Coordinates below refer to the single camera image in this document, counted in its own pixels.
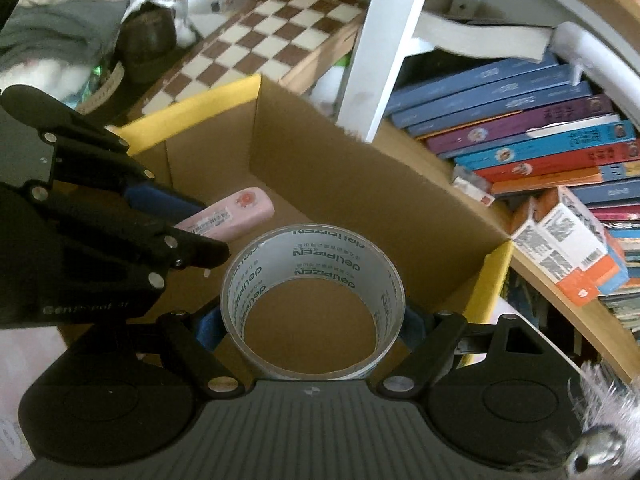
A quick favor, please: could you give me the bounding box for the dark printed magazine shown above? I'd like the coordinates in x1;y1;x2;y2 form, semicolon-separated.
500;260;601;361

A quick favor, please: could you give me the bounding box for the white orange product box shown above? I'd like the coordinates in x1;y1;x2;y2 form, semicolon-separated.
510;185;631;308

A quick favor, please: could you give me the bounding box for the brown white chessboard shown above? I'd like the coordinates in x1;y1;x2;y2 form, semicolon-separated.
142;0;368;118

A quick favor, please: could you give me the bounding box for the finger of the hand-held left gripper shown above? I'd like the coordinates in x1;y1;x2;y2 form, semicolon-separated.
0;85;207;223
27;180;231;291

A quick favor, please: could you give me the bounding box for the grey fur pompom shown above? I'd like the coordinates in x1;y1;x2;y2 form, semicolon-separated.
515;360;640;480

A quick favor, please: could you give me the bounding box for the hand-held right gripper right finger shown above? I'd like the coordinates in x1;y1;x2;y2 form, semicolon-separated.
375;305;538;397

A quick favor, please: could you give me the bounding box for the small white red box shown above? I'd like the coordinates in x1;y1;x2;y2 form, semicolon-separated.
452;164;496;207

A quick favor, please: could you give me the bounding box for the cardboard box with yellow flaps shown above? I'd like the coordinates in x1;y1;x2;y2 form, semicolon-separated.
52;74;515;368

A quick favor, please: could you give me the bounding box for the grey folded cloth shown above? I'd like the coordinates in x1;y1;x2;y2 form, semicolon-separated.
0;0;128;73

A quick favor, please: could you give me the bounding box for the pink plastic case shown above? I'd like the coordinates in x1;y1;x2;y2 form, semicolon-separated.
177;186;276;241

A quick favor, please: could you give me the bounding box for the stack of colourful leaning books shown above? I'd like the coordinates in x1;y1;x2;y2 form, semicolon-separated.
385;57;640;331

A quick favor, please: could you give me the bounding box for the white fluffy cloth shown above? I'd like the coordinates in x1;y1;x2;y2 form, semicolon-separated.
0;57;91;106

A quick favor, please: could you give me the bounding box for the open grey-paged book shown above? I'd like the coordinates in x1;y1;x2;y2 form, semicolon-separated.
412;10;553;63

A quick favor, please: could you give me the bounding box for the white curved board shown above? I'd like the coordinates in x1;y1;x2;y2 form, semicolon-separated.
552;22;640;126

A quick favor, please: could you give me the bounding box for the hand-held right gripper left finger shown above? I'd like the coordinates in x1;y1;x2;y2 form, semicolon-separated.
115;310;247;397

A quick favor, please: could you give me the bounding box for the silver metal clasp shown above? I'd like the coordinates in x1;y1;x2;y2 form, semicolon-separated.
564;425;627;480

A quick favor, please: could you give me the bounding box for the white wooden bookshelf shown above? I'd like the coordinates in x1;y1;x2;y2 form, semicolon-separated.
335;0;640;383

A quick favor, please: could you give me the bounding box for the clear packing tape roll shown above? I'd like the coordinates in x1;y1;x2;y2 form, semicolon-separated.
220;223;407;381

